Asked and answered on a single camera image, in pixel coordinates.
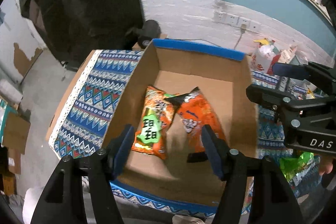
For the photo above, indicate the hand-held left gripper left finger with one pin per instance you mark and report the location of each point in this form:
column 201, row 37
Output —
column 126, row 145

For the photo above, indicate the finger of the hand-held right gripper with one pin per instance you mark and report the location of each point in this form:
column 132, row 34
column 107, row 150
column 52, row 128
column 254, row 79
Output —
column 265, row 95
column 288, row 70

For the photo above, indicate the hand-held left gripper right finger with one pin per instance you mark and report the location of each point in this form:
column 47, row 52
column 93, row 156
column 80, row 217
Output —
column 212, row 151

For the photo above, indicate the orange snack packet green label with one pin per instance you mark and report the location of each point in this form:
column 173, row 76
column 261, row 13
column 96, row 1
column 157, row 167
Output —
column 152, row 132

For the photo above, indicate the orange snack packet black ends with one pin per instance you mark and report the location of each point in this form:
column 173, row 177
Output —
column 194, row 111

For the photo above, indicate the brown cardboard box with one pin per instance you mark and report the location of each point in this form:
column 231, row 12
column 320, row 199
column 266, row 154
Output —
column 183, row 82

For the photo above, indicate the person's right hand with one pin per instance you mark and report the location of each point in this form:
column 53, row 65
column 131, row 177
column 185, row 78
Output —
column 325, row 167

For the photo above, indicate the white appliance box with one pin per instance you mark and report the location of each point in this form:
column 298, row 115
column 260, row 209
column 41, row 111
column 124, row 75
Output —
column 288, row 52

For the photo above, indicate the red and white bag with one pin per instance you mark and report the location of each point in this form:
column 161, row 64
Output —
column 263, row 61

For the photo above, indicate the yellow green toy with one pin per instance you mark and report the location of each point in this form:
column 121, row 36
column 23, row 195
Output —
column 263, row 42

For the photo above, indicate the blue patterned tablecloth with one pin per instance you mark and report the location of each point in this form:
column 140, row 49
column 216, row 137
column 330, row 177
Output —
column 92, row 108

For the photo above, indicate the flat cardboard sheet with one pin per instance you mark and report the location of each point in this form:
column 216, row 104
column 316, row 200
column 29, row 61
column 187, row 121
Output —
column 15, row 129

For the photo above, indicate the black round device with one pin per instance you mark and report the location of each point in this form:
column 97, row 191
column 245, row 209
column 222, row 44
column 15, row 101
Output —
column 151, row 28

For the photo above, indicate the black curtain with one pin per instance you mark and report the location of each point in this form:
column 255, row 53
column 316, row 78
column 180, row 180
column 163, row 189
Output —
column 86, row 3

